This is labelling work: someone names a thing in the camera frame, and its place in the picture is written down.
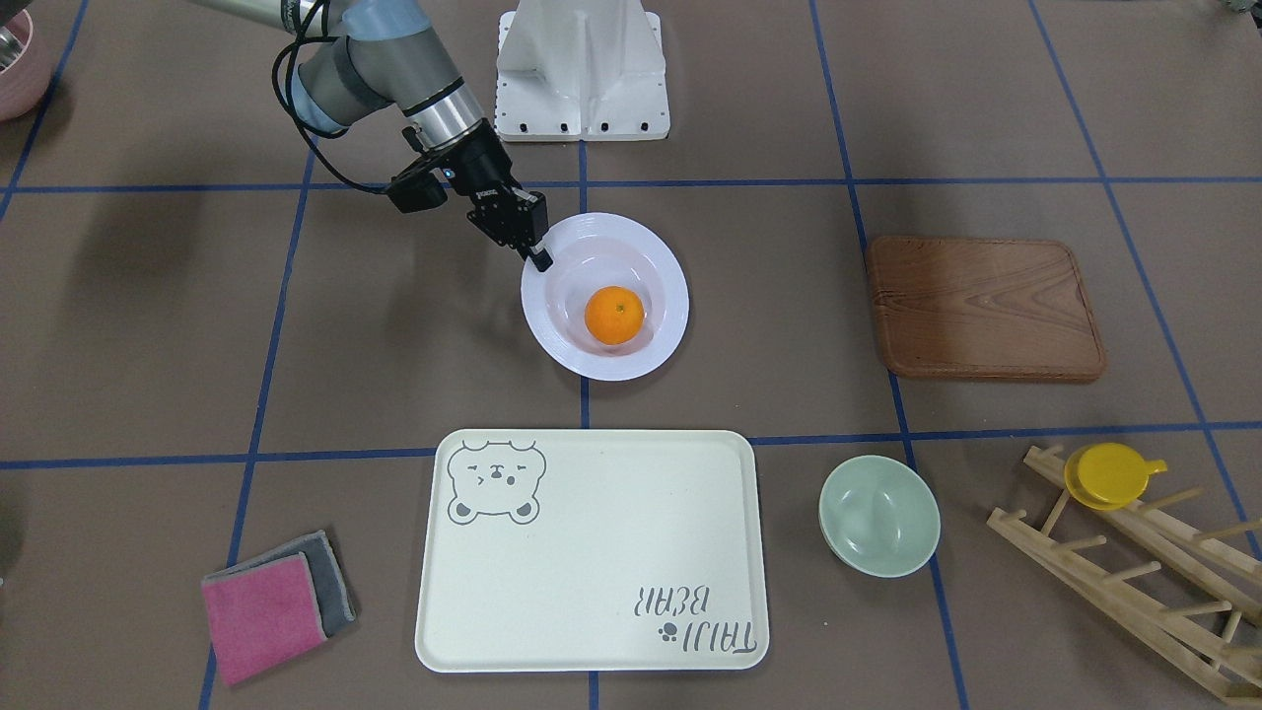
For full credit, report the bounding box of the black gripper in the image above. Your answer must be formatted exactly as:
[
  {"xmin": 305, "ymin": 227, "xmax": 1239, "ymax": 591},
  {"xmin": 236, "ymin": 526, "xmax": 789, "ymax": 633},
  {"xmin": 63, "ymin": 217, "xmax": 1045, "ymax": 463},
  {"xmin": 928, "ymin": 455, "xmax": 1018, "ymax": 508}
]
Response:
[{"xmin": 435, "ymin": 120, "xmax": 553, "ymax": 272}]

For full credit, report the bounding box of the white round plate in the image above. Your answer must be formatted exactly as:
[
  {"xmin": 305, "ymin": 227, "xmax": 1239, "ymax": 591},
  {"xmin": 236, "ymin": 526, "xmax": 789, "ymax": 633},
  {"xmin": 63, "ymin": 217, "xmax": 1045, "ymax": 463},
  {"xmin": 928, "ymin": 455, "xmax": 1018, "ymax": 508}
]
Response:
[{"xmin": 520, "ymin": 214, "xmax": 690, "ymax": 382}]

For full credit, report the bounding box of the orange fruit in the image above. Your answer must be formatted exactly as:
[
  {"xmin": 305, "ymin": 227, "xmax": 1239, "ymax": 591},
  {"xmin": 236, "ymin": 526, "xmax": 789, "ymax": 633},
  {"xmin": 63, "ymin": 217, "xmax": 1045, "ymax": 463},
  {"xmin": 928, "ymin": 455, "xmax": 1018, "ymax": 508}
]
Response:
[{"xmin": 583, "ymin": 286, "xmax": 646, "ymax": 346}]

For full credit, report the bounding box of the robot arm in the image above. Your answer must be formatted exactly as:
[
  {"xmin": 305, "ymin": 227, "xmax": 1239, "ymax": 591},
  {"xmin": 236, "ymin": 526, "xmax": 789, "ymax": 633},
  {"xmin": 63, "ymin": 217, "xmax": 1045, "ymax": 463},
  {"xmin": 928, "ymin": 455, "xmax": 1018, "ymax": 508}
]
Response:
[{"xmin": 209, "ymin": 1, "xmax": 553, "ymax": 271}]

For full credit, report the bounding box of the cream rectangular tray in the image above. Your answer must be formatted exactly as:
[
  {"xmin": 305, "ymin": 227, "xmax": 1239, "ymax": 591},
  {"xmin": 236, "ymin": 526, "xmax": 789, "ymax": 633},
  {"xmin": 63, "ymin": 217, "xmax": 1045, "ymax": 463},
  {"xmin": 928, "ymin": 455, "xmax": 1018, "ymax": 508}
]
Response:
[{"xmin": 414, "ymin": 430, "xmax": 770, "ymax": 673}]

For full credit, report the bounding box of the grey folded cloth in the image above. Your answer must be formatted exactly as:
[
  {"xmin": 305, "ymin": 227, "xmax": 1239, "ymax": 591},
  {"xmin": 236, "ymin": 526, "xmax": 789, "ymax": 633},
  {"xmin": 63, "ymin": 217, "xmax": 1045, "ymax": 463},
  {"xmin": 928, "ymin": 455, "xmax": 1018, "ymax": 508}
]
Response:
[{"xmin": 202, "ymin": 530, "xmax": 356, "ymax": 638}]

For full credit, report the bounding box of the mint green bowl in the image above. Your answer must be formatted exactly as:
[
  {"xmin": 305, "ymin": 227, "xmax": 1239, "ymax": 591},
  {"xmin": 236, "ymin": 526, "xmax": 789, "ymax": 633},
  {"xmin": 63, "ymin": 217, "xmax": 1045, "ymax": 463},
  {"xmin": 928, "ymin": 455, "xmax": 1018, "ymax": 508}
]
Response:
[{"xmin": 817, "ymin": 455, "xmax": 941, "ymax": 579}]

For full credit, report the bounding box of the pink folded cloth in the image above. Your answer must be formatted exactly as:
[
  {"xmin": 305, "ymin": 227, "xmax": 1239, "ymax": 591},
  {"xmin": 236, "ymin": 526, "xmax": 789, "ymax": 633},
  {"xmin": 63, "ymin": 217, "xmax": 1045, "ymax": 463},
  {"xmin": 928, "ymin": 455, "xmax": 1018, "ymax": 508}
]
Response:
[{"xmin": 201, "ymin": 554, "xmax": 328, "ymax": 686}]

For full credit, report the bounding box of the pink bowl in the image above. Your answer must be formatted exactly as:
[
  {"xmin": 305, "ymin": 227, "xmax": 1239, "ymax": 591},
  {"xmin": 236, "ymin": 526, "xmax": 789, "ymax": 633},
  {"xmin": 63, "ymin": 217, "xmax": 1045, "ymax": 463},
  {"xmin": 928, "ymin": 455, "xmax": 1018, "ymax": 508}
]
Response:
[{"xmin": 1, "ymin": 9, "xmax": 53, "ymax": 122}]

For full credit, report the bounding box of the yellow mug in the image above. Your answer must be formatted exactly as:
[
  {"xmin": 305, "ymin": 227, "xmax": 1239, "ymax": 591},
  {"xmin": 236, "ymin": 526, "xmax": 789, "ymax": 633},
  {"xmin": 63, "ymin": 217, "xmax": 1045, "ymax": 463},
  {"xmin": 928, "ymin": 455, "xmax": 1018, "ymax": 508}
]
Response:
[{"xmin": 1061, "ymin": 441, "xmax": 1169, "ymax": 511}]

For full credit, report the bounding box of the wooden dish rack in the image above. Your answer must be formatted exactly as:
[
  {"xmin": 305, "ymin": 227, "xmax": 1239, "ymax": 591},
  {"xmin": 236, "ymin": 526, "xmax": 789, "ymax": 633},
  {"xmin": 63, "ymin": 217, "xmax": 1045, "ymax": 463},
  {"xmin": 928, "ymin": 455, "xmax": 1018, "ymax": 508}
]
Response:
[{"xmin": 987, "ymin": 446, "xmax": 1261, "ymax": 709}]

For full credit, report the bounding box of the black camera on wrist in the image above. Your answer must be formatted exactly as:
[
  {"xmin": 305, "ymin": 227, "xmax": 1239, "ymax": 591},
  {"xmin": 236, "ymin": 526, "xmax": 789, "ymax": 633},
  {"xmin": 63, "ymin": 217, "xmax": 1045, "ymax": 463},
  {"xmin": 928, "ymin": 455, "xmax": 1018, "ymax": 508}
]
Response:
[{"xmin": 384, "ymin": 163, "xmax": 459, "ymax": 214}]

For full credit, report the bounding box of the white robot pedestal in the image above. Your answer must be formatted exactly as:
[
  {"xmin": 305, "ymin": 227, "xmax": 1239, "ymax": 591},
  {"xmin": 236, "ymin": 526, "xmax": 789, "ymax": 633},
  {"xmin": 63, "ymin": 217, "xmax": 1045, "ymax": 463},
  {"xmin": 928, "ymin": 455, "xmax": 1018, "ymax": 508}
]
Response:
[{"xmin": 493, "ymin": 1, "xmax": 671, "ymax": 143}]

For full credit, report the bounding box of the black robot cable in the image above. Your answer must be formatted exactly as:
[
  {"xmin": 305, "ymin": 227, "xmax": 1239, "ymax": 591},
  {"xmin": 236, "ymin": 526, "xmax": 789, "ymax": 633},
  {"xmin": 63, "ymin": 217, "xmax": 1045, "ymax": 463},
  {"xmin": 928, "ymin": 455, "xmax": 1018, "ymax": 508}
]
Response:
[{"xmin": 273, "ymin": 20, "xmax": 425, "ymax": 194}]

